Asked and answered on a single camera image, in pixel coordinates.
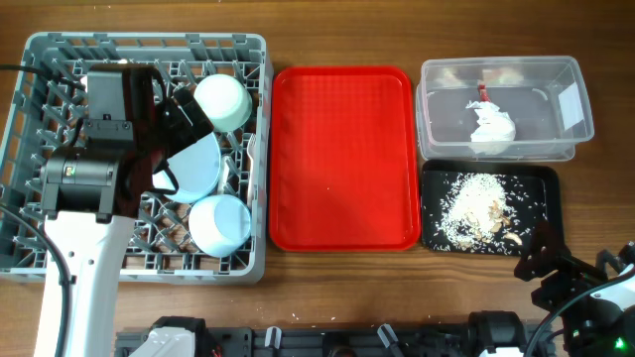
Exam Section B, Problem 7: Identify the light blue plate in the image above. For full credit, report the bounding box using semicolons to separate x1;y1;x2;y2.
167;133;221;203

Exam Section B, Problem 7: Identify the light green saucer bowl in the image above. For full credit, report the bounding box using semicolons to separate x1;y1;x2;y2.
189;194;251;258

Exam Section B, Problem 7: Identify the rice food waste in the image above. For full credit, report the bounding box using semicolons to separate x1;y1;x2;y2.
432;174;523;255

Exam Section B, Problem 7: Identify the grey dishwasher rack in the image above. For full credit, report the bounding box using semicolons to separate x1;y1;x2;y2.
1;32;274;285

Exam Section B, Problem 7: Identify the white napkin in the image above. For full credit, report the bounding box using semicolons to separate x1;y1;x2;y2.
465;101;516;156

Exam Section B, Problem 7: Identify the red plastic tray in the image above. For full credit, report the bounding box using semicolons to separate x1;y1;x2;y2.
269;65;422;253

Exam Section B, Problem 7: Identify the white plastic fork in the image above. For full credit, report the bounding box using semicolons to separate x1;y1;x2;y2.
246;134;257;208

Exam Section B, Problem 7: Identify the black tray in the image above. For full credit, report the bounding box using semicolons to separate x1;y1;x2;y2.
421;160;564;256

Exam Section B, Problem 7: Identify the clear plastic bin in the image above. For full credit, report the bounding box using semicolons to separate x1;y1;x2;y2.
416;56;594;162

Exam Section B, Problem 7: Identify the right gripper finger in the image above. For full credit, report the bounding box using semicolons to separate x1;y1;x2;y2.
595;241;634;273
514;220;571;281

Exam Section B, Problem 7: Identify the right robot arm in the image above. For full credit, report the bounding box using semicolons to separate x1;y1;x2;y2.
463;221;634;356

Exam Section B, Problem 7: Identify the white plastic spoon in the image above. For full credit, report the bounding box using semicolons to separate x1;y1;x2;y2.
216;155;230;194

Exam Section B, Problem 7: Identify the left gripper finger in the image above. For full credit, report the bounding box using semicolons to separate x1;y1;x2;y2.
149;169;179;195
161;87;213;158

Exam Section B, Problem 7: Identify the red snack wrapper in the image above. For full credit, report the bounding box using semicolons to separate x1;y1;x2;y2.
477;83;491;102

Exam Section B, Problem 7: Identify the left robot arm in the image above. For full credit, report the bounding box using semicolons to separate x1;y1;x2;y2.
35;84;187;356

